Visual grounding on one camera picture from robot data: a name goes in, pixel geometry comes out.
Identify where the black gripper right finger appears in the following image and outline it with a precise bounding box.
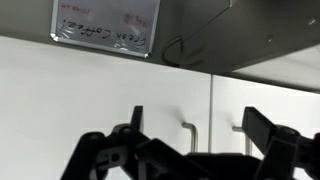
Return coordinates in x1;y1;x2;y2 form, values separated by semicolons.
242;106;320;180

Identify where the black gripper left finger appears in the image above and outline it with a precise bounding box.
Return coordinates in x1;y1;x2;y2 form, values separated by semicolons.
61;105;214;180

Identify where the white cupboard door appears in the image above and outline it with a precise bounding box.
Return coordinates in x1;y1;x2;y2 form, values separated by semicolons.
0;34;212;180
211;74;320;180

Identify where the steel cabinet handle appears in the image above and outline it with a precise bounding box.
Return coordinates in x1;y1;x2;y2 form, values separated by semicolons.
231;125;253;157
181;121;200;154

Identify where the steel commercial coffee machine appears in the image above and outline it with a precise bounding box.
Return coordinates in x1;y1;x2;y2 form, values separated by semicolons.
179;0;320;93

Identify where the black power cable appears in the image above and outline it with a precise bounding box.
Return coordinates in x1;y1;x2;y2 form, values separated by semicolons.
161;34;205;68

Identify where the whiteboard sign silver frame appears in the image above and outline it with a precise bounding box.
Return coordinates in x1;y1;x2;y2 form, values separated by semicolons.
49;0;161;59

